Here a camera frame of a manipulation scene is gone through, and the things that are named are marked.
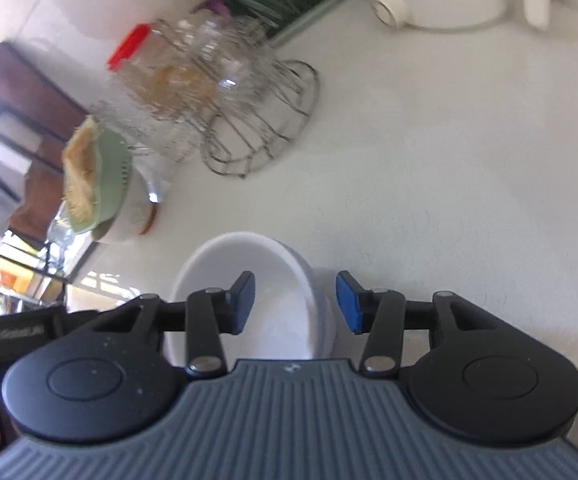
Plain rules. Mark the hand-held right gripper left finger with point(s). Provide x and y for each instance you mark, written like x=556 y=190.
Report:
x=244 y=302

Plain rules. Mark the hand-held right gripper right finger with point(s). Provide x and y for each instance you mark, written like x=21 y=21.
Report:
x=349 y=307

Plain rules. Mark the green plastic colander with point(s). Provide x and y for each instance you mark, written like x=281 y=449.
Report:
x=111 y=180

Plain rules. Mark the patterned glass cup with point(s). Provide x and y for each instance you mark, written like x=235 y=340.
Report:
x=144 y=130
x=239 y=60

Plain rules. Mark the dry noodles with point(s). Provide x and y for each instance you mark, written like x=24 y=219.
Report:
x=81 y=170

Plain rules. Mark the dark wooden shelf rack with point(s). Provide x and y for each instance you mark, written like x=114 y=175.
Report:
x=14 y=85

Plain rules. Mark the red lid plastic jar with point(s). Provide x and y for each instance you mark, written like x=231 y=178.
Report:
x=129 y=47

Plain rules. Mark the green chopstick holder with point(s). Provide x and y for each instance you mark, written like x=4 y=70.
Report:
x=314 y=16

